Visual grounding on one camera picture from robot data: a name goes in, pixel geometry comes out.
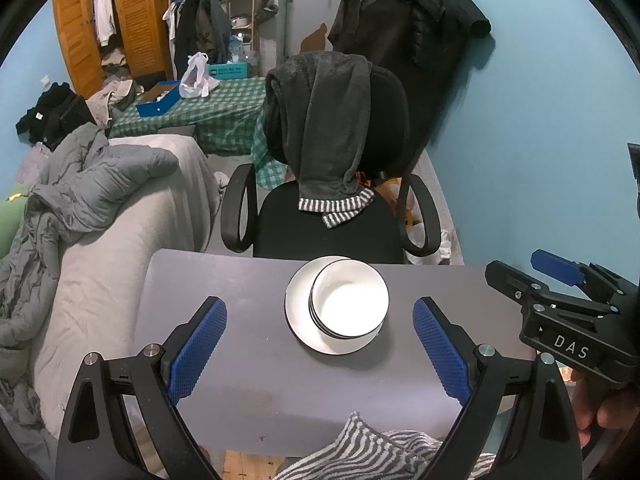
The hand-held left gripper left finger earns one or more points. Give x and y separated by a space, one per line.
197 350

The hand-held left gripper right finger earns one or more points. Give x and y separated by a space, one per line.
442 350

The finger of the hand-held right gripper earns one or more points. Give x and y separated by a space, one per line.
515 282
557 265

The white plate black rim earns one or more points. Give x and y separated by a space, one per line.
299 310

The person's right hand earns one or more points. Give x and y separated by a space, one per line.
617 405

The white crumpled cloth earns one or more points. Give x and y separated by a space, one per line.
442 247

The zebra striped cloth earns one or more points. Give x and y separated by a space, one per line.
370 450

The orange bag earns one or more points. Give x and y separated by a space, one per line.
402 205

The grey quilted duvet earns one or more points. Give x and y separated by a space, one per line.
65 195

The black office chair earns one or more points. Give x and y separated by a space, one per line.
387 110

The green pillow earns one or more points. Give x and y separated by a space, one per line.
12 220

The green checked tablecloth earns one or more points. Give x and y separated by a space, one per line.
220 115

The blue open box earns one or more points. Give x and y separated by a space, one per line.
155 105

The grey fleece garment striped hem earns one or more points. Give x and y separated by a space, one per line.
325 120

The beige crumpled garment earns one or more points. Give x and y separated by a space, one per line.
110 100

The white plastic bag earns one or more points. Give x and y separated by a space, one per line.
195 80

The black hanging coats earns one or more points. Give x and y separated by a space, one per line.
395 35

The black clothes pile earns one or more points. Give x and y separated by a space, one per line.
50 115

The dark hanging jackets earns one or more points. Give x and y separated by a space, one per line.
200 30

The orange louvred wardrobe door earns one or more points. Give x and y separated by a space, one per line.
140 15
75 40

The white door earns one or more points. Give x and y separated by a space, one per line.
305 5

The white hanging shirt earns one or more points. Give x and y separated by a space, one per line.
104 10

